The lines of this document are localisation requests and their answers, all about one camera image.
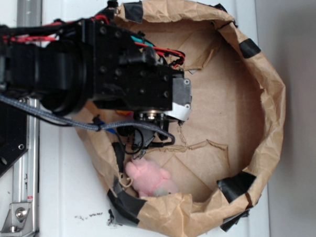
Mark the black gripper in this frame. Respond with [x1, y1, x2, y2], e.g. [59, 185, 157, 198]
[83, 18, 192, 150]

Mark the yellow rubber duck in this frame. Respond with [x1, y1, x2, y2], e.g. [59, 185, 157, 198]
[116, 110, 133, 117]

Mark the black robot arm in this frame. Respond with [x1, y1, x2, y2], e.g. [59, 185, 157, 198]
[0, 15, 192, 152]

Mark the brown paper bag bin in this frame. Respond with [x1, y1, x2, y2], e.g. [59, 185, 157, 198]
[77, 0, 286, 237]

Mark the pink plush toy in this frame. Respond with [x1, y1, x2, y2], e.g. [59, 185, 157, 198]
[125, 158, 179, 197]

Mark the aluminium extrusion rail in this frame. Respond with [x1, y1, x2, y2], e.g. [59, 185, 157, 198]
[12, 0, 42, 237]

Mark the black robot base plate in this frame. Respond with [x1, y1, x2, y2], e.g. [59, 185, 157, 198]
[0, 102, 28, 177]

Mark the metal corner bracket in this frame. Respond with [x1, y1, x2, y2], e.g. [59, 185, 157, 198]
[0, 202, 33, 237]

